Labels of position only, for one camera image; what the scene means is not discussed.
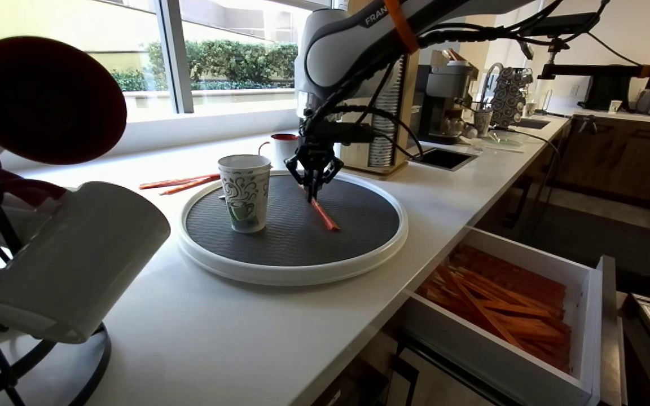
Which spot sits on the black square counter inset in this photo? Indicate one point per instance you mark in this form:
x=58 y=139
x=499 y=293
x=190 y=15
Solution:
x=442 y=159

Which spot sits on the paper cup green print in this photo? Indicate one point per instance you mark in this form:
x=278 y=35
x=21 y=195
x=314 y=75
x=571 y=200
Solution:
x=246 y=195

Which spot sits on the round white tray grey mat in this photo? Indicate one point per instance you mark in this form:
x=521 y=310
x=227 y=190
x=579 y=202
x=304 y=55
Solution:
x=288 y=252

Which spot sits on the white window frame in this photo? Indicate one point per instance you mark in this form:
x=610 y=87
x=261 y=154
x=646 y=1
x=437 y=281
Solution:
x=176 y=59

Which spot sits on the black camera bar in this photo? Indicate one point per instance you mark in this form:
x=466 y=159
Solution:
x=575 y=24

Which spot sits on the white open drawer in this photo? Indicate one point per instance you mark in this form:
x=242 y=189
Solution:
x=506 y=362

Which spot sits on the brown wooden cabinet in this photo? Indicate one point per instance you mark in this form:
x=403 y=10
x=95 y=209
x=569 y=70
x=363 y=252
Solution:
x=625 y=161

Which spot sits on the black coffee machine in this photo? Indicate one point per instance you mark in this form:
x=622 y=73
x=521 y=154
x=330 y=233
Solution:
x=449 y=103

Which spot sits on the tall white book box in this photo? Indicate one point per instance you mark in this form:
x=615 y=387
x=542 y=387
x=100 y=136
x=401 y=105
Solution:
x=408 y=98

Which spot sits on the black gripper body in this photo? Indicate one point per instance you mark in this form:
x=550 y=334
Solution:
x=320 y=143

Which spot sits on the orange packets heap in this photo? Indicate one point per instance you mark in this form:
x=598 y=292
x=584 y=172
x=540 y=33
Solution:
x=506 y=300

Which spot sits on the small grey cup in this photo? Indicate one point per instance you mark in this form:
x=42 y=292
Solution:
x=481 y=120

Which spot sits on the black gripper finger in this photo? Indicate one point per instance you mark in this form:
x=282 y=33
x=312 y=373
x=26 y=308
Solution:
x=300 y=175
x=330 y=172

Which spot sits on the dark cabinet under counter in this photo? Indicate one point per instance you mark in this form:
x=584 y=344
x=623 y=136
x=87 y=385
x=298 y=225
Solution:
x=422 y=385

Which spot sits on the black flat drip tray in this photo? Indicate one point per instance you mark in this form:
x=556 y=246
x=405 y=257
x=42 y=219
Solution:
x=532 y=123

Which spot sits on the green hedge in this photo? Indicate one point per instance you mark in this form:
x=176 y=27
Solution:
x=235 y=63

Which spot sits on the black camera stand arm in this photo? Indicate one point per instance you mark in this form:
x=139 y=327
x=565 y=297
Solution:
x=604 y=75

